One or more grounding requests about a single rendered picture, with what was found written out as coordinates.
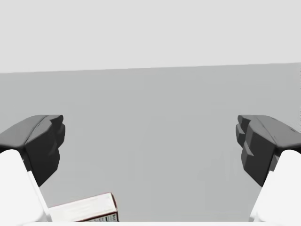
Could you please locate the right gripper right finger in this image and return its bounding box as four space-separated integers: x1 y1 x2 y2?
235 114 301 223

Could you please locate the red and white carton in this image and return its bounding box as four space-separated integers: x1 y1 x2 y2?
48 192 120 223

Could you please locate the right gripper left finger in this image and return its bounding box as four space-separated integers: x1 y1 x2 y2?
0 114 66 223

